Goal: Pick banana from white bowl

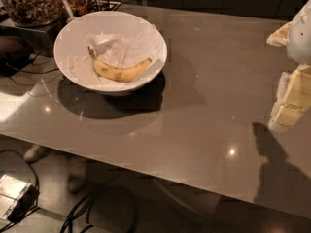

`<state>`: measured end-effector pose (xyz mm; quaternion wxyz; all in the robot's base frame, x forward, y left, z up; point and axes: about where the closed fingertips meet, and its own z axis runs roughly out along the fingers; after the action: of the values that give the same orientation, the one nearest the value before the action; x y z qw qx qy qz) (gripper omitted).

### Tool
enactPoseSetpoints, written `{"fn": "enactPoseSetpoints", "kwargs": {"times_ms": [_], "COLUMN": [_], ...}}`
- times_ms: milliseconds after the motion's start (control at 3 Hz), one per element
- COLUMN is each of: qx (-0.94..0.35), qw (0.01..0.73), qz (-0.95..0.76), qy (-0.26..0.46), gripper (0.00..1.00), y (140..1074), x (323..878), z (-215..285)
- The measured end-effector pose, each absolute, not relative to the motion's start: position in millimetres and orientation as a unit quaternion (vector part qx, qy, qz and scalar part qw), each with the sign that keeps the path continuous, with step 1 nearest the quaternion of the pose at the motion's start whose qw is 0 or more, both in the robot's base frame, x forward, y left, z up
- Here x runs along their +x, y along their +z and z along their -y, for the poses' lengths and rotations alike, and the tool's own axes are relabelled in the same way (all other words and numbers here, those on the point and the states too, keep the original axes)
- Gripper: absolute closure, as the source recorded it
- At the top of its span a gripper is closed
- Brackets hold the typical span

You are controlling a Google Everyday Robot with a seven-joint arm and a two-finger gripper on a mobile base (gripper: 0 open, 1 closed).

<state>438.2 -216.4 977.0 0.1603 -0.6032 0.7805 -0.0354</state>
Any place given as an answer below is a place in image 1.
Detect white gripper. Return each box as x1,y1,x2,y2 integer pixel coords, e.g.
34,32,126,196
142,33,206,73
266,0,311,132

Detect yellow banana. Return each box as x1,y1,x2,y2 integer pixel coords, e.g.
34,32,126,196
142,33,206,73
87,48,152,83

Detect white ceramic bowl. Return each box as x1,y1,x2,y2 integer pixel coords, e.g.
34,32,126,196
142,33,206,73
53,11,152,96

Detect white paper napkin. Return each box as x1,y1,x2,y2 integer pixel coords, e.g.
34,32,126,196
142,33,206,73
68,25,167,93

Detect tray of snacks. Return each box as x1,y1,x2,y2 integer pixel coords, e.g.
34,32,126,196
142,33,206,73
68,0,121,17

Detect dark round object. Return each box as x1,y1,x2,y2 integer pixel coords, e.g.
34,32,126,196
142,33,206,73
0,36,34,77

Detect silver electronics box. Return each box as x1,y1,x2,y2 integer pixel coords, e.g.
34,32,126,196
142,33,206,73
0,175,32,222

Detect white utensil handle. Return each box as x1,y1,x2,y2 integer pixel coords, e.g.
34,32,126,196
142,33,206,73
61,0,76,23

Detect black cable on table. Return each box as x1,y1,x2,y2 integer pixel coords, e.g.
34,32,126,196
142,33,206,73
0,46,62,85

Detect black floor cable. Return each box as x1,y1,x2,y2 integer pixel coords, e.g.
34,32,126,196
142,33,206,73
59,184,139,233

